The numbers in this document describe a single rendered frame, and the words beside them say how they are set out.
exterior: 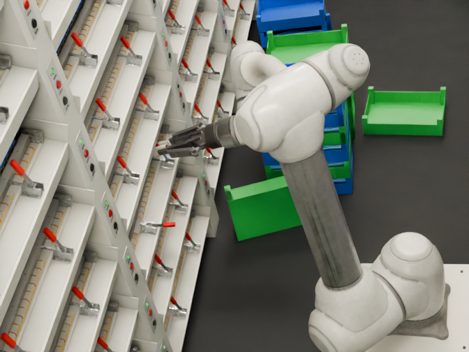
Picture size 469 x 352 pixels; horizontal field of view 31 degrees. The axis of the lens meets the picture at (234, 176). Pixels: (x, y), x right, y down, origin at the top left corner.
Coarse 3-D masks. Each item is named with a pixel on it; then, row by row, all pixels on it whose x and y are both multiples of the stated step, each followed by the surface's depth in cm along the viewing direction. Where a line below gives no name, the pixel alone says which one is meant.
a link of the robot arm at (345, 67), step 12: (336, 48) 179; (348, 48) 177; (360, 48) 178; (312, 60) 180; (324, 60) 179; (336, 60) 177; (348, 60) 176; (360, 60) 178; (324, 72) 178; (336, 72) 177; (348, 72) 176; (360, 72) 177; (336, 84) 178; (348, 84) 178; (360, 84) 180; (336, 96) 179; (348, 96) 183
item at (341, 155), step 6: (348, 120) 301; (348, 126) 299; (348, 132) 298; (348, 138) 296; (348, 144) 295; (324, 150) 290; (330, 150) 289; (336, 150) 289; (342, 150) 288; (348, 150) 293; (264, 156) 295; (270, 156) 294; (330, 156) 291; (336, 156) 291; (342, 156) 290; (348, 156) 292; (264, 162) 296; (270, 162) 296; (276, 162) 296
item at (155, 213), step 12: (168, 120) 263; (180, 120) 262; (168, 132) 264; (156, 156) 257; (168, 156) 257; (156, 180) 250; (168, 180) 250; (144, 192) 246; (156, 192) 246; (168, 192) 247; (144, 204) 242; (156, 204) 243; (156, 216) 240; (132, 240) 232; (144, 240) 233; (156, 240) 233; (144, 252) 230; (144, 264) 227; (144, 276) 221
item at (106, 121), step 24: (144, 24) 239; (120, 48) 231; (144, 48) 234; (120, 72) 224; (144, 72) 232; (96, 96) 214; (120, 96) 218; (96, 120) 211; (120, 120) 212; (96, 144) 205; (120, 144) 212
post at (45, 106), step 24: (0, 24) 159; (24, 24) 160; (48, 48) 170; (48, 96) 169; (72, 96) 180; (48, 120) 174; (72, 120) 180; (72, 144) 179; (72, 168) 183; (96, 168) 192; (96, 192) 192; (96, 216) 193; (96, 240) 199; (120, 240) 205; (120, 264) 205; (120, 288) 211; (144, 288) 222; (144, 312) 221; (144, 336) 224
